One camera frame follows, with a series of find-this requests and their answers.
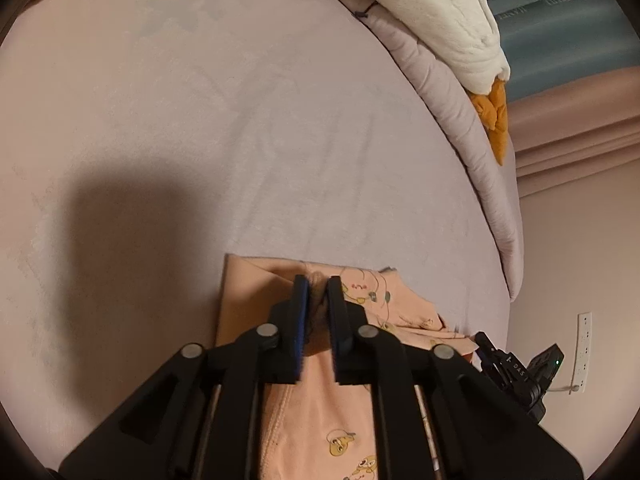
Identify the white wall socket strip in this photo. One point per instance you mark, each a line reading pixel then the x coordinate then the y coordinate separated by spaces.
pixel 585 350

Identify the white plush goose toy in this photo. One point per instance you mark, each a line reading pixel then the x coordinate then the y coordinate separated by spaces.
pixel 440 20

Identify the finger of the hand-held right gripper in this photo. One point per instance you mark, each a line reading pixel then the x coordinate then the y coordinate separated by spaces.
pixel 486 345

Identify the peach cartoon print garment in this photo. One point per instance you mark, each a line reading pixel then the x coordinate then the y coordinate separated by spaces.
pixel 310 420

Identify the pink curtain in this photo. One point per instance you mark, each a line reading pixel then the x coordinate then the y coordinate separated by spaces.
pixel 575 130

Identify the teal padded headboard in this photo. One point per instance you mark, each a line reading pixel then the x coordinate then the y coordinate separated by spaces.
pixel 565 30

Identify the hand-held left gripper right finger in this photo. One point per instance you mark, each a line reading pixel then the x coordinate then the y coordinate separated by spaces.
pixel 335 330

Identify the lilac quilt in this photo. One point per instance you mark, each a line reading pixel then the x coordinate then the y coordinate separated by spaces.
pixel 470 150

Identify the bed with mauve sheet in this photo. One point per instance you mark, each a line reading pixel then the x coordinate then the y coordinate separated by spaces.
pixel 200 110

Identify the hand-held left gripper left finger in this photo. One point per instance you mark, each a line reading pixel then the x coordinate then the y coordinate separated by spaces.
pixel 299 330

